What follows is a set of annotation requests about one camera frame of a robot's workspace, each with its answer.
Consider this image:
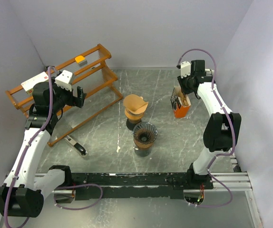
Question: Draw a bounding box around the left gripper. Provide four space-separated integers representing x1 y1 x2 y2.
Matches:
49 76 86 112

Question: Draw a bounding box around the silver black coffee scoop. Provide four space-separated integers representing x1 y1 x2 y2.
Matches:
64 135 88 157

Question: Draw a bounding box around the clear glass ribbed dripper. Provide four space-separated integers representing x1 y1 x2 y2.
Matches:
133 122 158 144

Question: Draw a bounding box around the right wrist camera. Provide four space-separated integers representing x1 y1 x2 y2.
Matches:
176 61 191 79

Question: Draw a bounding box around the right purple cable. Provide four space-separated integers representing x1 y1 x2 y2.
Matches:
177 48 237 208

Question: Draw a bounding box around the white flat box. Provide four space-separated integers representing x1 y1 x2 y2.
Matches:
21 72 49 96

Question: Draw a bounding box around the orange coffee filter box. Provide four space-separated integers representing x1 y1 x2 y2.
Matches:
170 86 191 118

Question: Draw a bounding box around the aluminium frame rail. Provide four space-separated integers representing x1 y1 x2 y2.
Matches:
35 154 253 192

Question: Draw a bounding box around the dark glass carafe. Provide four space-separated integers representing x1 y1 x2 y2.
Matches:
126 119 141 131

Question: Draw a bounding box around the grey glass carafe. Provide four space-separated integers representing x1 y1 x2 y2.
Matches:
134 146 151 157

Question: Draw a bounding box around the orange grey small box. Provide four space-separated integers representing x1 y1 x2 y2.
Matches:
75 55 88 67

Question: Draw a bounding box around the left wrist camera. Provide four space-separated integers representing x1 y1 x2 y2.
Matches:
55 70 75 92

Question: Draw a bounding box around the orange wooden rack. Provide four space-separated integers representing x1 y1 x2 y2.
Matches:
5 44 123 147

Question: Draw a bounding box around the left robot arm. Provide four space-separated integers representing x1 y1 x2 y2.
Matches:
0 81 86 218

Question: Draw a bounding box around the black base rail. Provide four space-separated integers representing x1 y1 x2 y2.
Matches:
57 171 213 200

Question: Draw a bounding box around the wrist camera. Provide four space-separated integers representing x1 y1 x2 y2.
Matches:
176 61 191 79
55 70 75 92

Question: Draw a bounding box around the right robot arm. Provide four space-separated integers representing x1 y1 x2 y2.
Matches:
177 60 242 189

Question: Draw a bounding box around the purple cable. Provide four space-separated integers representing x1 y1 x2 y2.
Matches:
177 48 237 208
3 66 104 228

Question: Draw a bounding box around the brown paper coffee filter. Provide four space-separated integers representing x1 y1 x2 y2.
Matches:
123 94 149 113

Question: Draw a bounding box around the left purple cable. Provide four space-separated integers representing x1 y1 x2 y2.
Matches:
3 66 104 228

